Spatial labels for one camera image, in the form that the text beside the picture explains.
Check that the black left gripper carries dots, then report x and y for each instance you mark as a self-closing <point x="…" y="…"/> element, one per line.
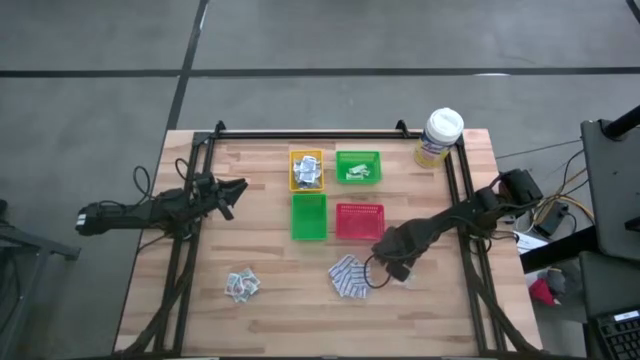
<point x="207" y="192"/>

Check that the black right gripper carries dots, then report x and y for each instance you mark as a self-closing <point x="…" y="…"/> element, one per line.
<point x="400" y="245"/>

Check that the white blue alcohol wipe packet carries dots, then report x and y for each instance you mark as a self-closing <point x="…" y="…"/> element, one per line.
<point x="314" y="175"/>
<point x="301" y="178"/>
<point x="308" y="185"/>
<point x="310" y="163"/>
<point x="300" y="165"/>

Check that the small pale sachet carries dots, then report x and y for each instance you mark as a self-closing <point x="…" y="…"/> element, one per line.
<point x="354" y="176"/>
<point x="357" y="169"/>
<point x="412" y="281"/>
<point x="366" y="173"/>

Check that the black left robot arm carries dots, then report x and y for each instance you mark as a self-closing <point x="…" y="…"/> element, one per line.
<point x="125" y="212"/>

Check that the white blue-striped bandage wrapper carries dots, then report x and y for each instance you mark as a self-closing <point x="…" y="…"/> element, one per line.
<point x="335" y="271"/>
<point x="346" y="262"/>
<point x="359" y="269"/>
<point x="360" y="292"/>
<point x="343" y="285"/>
<point x="360" y="280"/>

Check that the yellow plastic basket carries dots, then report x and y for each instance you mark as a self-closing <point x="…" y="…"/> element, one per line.
<point x="291" y="170"/>

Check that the red plastic basket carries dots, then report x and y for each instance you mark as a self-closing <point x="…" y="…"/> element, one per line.
<point x="360" y="221"/>

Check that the green plastic basket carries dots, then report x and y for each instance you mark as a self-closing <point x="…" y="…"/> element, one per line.
<point x="310" y="217"/>
<point x="372" y="160"/>

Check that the white red-print packet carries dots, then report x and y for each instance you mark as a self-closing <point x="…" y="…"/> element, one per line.
<point x="251" y="286"/>
<point x="247" y="274"/>
<point x="232" y="282"/>
<point x="240" y="295"/>

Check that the white paper sheet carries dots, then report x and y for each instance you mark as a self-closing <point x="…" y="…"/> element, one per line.
<point x="530" y="242"/>

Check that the red cloth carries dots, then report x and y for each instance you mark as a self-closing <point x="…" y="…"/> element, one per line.
<point x="542" y="292"/>

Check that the Lysol wipes canister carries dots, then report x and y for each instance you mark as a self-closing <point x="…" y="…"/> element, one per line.
<point x="442" y="127"/>

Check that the black power adapter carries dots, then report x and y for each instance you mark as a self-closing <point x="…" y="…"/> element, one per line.
<point x="550" y="220"/>

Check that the grey cloth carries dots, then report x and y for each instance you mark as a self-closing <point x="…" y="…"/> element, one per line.
<point x="562" y="280"/>

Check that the grey metal stand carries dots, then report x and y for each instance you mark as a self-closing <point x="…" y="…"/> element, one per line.
<point x="40" y="245"/>

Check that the black laptop keyboard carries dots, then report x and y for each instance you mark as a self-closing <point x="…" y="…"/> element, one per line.
<point x="620" y="340"/>

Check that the black pole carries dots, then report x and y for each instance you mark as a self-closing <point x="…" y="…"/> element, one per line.
<point x="622" y="122"/>

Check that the black metal table frame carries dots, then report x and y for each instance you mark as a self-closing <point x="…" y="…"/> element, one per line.
<point x="310" y="134"/>

